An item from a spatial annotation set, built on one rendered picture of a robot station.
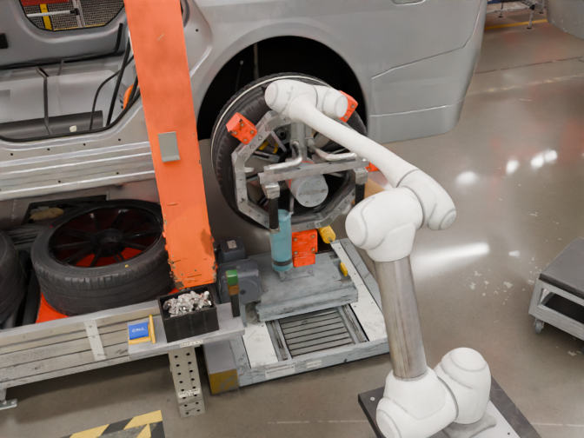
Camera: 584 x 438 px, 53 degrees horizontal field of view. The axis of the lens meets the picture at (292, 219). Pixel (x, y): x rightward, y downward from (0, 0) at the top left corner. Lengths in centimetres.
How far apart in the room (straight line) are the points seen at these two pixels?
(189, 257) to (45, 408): 96
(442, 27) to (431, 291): 131
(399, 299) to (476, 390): 41
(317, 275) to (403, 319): 118
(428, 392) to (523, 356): 116
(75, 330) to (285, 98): 130
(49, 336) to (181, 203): 83
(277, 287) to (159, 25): 138
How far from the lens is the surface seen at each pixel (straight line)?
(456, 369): 188
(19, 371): 271
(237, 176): 229
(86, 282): 255
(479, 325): 299
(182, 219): 216
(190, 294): 224
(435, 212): 165
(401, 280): 164
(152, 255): 258
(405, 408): 179
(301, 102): 187
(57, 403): 279
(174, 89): 195
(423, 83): 283
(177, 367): 236
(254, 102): 229
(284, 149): 240
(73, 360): 266
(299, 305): 277
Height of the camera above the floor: 198
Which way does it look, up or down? 33 degrees down
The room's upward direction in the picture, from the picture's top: 2 degrees counter-clockwise
